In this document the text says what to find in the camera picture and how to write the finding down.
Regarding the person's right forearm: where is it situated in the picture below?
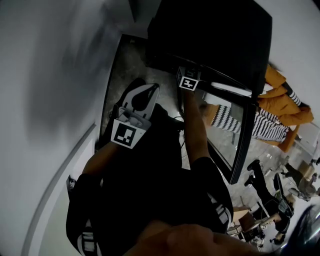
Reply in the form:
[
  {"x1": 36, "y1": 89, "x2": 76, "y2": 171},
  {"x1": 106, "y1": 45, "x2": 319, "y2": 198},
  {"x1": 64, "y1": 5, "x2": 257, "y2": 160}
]
[{"x1": 183, "y1": 88, "x2": 211, "y2": 171}]

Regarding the orange sofa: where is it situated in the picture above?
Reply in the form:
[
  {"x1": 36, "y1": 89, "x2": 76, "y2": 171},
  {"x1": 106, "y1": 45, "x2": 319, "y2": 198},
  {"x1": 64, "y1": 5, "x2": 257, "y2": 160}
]
[{"x1": 256, "y1": 63, "x2": 315, "y2": 154}]

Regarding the white table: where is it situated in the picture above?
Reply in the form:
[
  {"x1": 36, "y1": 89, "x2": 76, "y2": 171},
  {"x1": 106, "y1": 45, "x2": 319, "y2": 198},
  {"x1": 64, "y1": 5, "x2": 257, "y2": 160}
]
[{"x1": 72, "y1": 138, "x2": 96, "y2": 177}]

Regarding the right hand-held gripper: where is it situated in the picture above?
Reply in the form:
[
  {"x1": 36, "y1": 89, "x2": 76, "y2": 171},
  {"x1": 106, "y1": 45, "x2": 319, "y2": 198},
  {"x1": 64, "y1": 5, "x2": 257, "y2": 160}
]
[{"x1": 176, "y1": 66, "x2": 202, "y2": 91}]

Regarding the person's black shirt torso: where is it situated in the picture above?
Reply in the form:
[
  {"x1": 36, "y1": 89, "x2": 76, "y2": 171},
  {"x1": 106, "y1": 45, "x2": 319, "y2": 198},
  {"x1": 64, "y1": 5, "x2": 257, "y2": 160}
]
[{"x1": 65, "y1": 103, "x2": 235, "y2": 256}]

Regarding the black white striped pillow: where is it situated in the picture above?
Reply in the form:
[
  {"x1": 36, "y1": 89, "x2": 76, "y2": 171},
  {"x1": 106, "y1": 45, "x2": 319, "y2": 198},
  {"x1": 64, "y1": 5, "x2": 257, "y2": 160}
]
[{"x1": 286, "y1": 84, "x2": 303, "y2": 108}]

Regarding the black office chair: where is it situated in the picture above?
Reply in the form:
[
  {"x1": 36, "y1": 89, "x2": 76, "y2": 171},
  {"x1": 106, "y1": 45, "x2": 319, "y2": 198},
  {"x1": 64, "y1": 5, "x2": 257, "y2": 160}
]
[{"x1": 273, "y1": 172, "x2": 288, "y2": 201}]

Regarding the black cabinet with glass door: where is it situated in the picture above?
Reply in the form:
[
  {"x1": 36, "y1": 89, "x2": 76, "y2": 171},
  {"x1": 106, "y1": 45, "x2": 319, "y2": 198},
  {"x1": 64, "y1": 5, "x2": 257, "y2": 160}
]
[{"x1": 146, "y1": 0, "x2": 273, "y2": 186}]

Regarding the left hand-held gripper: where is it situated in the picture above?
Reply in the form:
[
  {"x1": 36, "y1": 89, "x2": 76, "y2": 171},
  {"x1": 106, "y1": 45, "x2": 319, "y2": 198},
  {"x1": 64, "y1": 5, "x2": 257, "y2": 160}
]
[{"x1": 110, "y1": 83, "x2": 161, "y2": 150}]

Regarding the white storage furniture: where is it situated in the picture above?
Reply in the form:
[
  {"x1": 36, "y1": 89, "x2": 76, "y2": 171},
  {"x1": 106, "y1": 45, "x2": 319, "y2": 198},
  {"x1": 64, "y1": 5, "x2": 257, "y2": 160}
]
[{"x1": 293, "y1": 121, "x2": 320, "y2": 157}]

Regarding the person's left forearm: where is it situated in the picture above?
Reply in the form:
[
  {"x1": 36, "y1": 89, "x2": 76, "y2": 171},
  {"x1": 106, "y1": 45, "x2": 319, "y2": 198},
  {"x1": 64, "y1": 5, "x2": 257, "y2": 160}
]
[{"x1": 81, "y1": 142, "x2": 120, "y2": 176}]

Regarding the wooden board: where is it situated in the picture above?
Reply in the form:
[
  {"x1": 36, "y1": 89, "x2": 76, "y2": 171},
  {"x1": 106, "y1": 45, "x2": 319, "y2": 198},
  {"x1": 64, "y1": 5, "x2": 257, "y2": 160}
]
[{"x1": 231, "y1": 205, "x2": 254, "y2": 233}]

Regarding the black white striped blanket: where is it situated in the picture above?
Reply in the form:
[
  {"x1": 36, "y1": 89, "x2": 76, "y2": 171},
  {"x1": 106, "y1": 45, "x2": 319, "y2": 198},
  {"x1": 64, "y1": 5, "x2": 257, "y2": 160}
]
[{"x1": 209, "y1": 103, "x2": 291, "y2": 144}]

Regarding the person's face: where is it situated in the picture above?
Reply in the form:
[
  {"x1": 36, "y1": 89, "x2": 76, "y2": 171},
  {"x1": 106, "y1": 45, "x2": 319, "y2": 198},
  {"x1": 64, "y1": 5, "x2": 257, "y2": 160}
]
[{"x1": 122, "y1": 216, "x2": 263, "y2": 256}]

